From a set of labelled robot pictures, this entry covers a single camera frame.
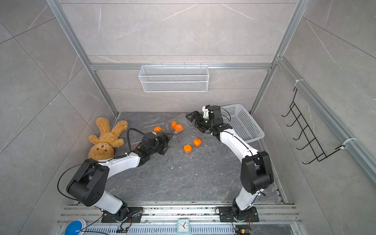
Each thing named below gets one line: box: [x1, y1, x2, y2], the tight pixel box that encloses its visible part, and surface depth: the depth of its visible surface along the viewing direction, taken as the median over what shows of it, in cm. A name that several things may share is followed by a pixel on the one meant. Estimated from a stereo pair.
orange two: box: [183, 143, 193, 154], surface depth 97 cm
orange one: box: [193, 138, 203, 147], surface depth 100 cm
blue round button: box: [64, 220, 83, 235], surface depth 70 cm
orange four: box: [170, 120, 178, 129], surface depth 109 cm
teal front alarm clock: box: [176, 218, 190, 235], surface depth 70 cm
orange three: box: [174, 123, 184, 132], surface depth 106 cm
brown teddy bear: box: [88, 117, 129, 161], surface depth 97 cm
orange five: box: [153, 126, 163, 133], surface depth 106 cm
